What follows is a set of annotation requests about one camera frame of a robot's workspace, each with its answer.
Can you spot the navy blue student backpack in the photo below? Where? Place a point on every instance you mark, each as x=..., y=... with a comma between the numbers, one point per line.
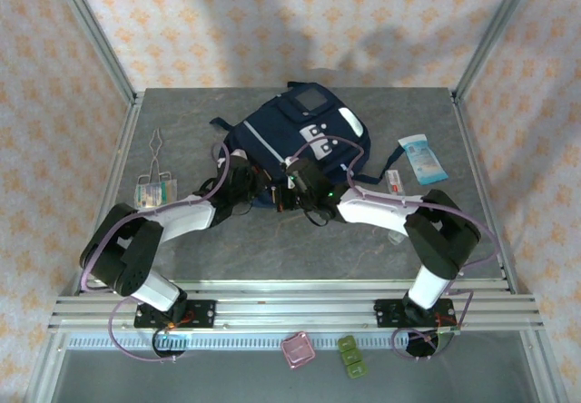
x=272, y=126

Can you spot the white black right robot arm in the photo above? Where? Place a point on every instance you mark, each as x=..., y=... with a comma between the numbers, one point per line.
x=377, y=205

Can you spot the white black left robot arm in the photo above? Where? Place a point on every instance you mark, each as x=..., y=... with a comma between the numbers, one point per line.
x=186, y=217

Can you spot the blue wet wipes pack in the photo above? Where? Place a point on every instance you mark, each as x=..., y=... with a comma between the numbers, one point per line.
x=422, y=160

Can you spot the clear packet of plasters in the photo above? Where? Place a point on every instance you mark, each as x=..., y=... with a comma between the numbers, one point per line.
x=154, y=195

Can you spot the small clear plastic bottle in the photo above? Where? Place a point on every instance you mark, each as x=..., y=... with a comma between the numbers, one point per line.
x=397, y=238

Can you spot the green square pad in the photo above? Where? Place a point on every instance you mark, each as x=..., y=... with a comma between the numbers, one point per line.
x=351, y=357
x=356, y=371
x=347, y=343

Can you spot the pink square device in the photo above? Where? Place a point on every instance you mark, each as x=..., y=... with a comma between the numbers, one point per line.
x=297, y=350

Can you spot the aluminium mounting rail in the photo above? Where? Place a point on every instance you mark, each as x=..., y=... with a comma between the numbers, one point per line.
x=295, y=305

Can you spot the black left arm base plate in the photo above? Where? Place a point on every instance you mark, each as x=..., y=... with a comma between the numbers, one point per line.
x=202, y=313

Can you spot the aluminium side rail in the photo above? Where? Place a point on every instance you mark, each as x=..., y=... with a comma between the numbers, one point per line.
x=108, y=194
x=465, y=126

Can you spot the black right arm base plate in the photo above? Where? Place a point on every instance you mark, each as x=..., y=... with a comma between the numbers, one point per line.
x=386, y=313

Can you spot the aluminium frame post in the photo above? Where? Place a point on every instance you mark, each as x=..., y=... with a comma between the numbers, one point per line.
x=92, y=27
x=497, y=26

